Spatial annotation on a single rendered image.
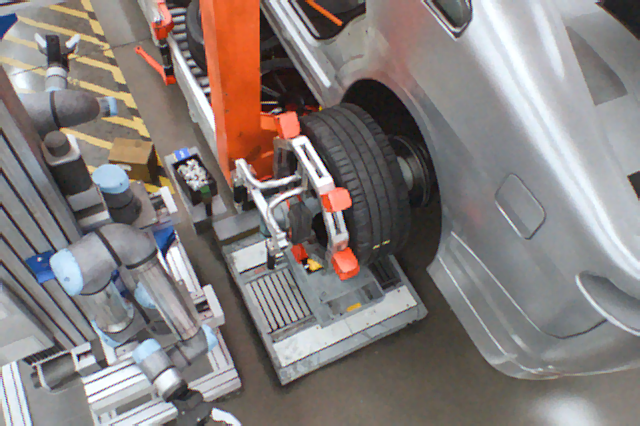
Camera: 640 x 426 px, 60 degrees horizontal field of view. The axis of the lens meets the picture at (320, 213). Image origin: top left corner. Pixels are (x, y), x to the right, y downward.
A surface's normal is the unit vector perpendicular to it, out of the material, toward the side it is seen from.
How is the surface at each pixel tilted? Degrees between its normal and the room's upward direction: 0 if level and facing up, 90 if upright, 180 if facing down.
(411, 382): 0
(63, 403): 0
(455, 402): 0
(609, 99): 22
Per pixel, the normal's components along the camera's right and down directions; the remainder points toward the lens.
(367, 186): 0.32, 0.00
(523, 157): -0.85, 0.23
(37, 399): 0.08, -0.53
